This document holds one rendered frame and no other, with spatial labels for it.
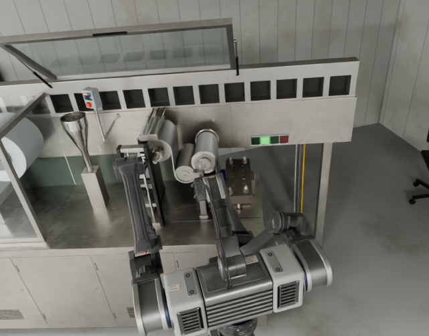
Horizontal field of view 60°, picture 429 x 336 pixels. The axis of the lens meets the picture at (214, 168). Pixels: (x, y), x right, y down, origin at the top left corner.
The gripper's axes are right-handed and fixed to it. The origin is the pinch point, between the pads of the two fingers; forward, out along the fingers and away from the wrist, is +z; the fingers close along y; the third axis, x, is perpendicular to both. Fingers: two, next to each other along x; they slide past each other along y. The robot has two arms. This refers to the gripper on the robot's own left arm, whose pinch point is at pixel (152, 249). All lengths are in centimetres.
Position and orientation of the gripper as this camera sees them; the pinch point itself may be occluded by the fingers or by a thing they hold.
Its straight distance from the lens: 191.3
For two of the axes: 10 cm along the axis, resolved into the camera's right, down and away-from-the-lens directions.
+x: 2.5, 8.6, -4.4
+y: -9.7, 2.0, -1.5
